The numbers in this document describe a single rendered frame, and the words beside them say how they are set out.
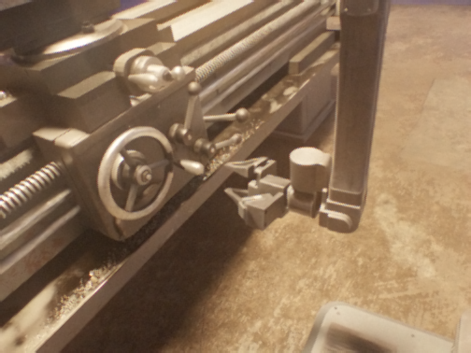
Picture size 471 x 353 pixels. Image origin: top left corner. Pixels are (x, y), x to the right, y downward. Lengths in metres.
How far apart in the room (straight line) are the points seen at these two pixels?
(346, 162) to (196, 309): 0.92
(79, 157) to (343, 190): 0.51
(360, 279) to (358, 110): 0.94
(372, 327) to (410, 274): 0.49
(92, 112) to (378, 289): 1.08
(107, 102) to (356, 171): 0.50
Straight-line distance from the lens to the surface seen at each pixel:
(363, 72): 0.52
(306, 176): 0.62
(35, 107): 0.87
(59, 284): 1.07
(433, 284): 1.45
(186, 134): 0.92
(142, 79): 0.69
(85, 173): 0.80
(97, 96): 0.78
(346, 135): 0.56
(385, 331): 1.01
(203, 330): 1.32
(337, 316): 1.01
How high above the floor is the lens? 1.12
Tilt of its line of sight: 37 degrees down
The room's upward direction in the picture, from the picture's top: 10 degrees counter-clockwise
